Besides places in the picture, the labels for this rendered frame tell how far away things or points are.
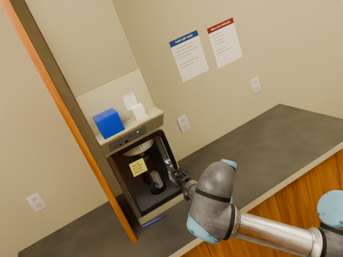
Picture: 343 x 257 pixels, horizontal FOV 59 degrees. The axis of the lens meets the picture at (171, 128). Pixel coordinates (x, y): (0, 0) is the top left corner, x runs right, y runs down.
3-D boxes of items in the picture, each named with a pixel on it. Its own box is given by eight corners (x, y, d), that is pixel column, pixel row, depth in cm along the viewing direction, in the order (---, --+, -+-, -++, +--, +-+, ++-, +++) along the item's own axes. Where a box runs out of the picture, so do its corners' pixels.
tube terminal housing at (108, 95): (127, 204, 184) (68, 90, 154) (172, 177, 193) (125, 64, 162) (140, 226, 162) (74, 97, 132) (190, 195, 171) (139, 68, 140)
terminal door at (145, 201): (138, 218, 160) (106, 156, 144) (187, 189, 168) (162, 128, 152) (139, 219, 159) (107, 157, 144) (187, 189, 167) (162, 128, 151)
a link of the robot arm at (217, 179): (202, 154, 93) (217, 157, 141) (193, 188, 93) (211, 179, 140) (239, 164, 90) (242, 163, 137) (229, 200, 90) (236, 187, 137)
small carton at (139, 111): (135, 118, 142) (130, 106, 140) (145, 113, 143) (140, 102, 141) (137, 121, 138) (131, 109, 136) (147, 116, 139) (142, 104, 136)
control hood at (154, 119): (103, 154, 144) (94, 136, 140) (162, 123, 152) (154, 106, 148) (108, 162, 133) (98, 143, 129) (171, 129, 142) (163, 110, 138)
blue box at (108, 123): (100, 133, 140) (92, 117, 136) (119, 124, 142) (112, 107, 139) (104, 139, 131) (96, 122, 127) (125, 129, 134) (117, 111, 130)
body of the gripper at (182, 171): (181, 164, 148) (193, 174, 137) (188, 178, 151) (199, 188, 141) (168, 173, 146) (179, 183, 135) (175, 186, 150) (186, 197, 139)
